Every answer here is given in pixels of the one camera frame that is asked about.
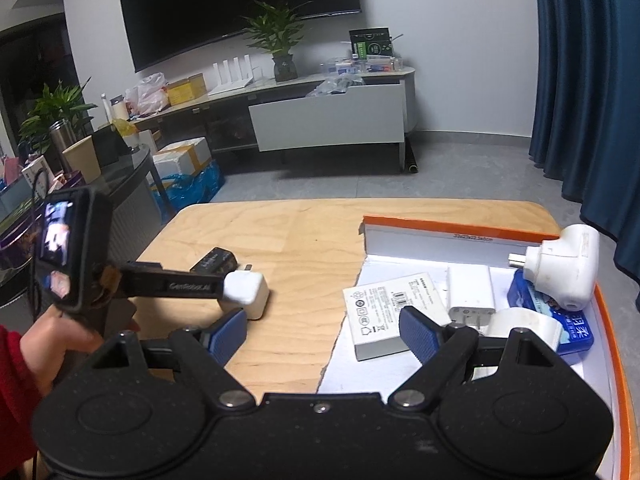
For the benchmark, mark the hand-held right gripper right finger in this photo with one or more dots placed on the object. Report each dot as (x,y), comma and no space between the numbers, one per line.
(417,334)

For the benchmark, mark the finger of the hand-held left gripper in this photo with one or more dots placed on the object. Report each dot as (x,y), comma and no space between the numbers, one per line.
(170,285)

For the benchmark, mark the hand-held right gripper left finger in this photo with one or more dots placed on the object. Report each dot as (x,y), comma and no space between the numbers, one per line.
(227,335)

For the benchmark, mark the white cube charger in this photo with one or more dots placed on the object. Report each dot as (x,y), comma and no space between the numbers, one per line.
(247,290)

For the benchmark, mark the orange and white cardboard box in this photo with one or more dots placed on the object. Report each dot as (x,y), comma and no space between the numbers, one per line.
(400,244)

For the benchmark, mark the white plug-in mosquito heater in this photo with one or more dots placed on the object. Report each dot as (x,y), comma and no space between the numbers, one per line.
(560,270)
(525,325)

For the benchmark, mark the blue plastic box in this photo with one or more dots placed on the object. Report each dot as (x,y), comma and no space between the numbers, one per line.
(575,330)

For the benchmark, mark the person's left forearm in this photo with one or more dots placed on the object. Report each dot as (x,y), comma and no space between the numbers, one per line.
(15,385)

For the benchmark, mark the person's left hand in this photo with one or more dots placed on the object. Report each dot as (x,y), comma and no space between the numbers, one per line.
(50,340)

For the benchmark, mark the black power adapter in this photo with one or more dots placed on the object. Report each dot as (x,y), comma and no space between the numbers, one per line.
(215,259)

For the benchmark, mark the beige box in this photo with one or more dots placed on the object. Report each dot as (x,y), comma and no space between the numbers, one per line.
(82,160)

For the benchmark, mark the small white blue-print box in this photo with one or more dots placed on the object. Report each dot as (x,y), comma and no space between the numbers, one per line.
(35,175)

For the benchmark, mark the blue plastic bag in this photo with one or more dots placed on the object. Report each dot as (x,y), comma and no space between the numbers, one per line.
(192,187)

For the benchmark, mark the steel tumbler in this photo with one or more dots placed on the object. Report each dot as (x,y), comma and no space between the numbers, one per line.
(61,142)

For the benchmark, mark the yellow plastic bag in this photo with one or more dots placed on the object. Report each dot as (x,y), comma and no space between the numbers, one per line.
(124,127)

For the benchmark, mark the white cardboard carton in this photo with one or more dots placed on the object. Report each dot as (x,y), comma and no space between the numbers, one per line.
(185,155)

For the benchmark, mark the white slim bottle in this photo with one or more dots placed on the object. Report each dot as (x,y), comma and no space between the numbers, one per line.
(106,110)

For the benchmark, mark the leafy green houseplant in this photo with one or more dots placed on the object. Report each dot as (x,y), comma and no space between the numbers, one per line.
(52,107)

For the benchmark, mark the white and pink plastic bag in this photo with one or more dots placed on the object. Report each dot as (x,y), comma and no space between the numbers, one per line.
(147,95)

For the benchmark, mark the black rolled mat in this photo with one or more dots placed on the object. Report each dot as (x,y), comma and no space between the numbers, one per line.
(412,157)

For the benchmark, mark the yellow cardboard box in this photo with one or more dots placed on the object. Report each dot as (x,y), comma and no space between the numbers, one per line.
(186,90)

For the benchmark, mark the white router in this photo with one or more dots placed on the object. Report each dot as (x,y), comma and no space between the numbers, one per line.
(232,85)

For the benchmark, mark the white and grey TV cabinet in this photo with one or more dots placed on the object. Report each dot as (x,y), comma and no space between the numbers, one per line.
(325,122)

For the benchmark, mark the potted bamboo in dark vase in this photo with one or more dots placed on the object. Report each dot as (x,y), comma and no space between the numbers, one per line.
(285,70)

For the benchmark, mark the pile of clear plastic packets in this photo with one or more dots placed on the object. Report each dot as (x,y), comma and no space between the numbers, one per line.
(335,85)

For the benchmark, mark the clutter of small boxes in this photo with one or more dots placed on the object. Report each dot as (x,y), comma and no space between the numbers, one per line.
(360,66)

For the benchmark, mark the blue curtain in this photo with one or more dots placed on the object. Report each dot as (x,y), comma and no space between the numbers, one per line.
(585,110)

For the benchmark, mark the green and black box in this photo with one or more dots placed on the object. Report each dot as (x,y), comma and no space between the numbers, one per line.
(370,42)

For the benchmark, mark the black wall television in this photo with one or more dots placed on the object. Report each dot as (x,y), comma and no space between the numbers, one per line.
(235,5)

